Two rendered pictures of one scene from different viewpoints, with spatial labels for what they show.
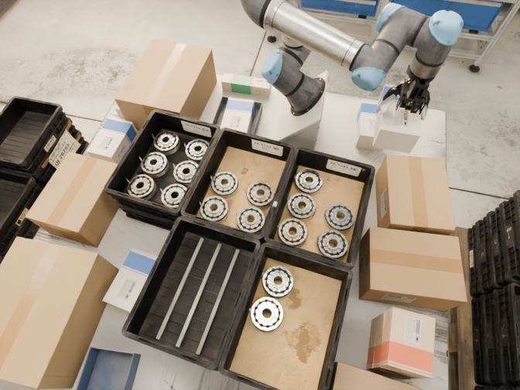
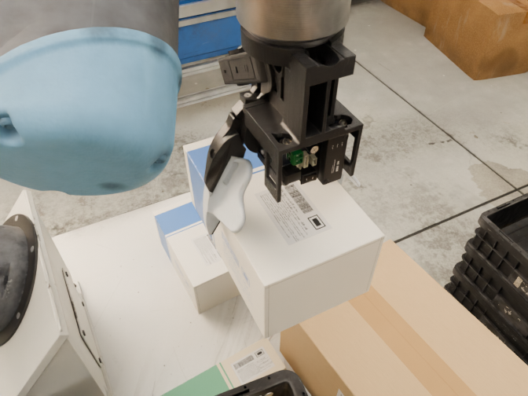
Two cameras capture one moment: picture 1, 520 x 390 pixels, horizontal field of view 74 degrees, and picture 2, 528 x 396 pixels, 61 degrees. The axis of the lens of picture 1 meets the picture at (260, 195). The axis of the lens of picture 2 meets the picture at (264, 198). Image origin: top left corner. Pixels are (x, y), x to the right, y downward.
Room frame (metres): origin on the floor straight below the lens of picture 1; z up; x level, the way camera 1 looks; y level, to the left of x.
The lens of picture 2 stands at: (0.52, -0.24, 1.45)
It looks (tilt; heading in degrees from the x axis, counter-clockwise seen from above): 46 degrees down; 318
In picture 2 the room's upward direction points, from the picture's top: straight up
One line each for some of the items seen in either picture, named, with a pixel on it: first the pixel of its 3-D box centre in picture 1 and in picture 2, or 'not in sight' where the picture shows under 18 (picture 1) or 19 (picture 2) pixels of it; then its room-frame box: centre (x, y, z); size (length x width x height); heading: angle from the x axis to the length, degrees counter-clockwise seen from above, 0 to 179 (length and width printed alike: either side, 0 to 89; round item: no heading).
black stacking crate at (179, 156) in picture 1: (169, 165); not in sight; (0.75, 0.35, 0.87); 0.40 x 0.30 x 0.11; 159
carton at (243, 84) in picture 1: (246, 85); not in sight; (1.30, 0.05, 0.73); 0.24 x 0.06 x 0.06; 75
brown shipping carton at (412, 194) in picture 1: (410, 200); (397, 368); (0.60, -0.59, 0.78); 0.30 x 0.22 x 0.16; 171
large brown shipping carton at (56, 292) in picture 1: (43, 310); not in sight; (0.23, 0.73, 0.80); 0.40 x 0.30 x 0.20; 166
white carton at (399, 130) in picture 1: (397, 118); (273, 216); (0.75, -0.46, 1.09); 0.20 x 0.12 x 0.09; 164
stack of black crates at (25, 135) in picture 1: (42, 152); not in sight; (1.20, 1.25, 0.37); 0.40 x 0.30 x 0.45; 164
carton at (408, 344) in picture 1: (407, 342); not in sight; (0.09, -0.41, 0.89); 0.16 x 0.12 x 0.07; 162
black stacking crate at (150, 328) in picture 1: (198, 289); not in sight; (0.27, 0.21, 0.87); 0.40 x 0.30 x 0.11; 159
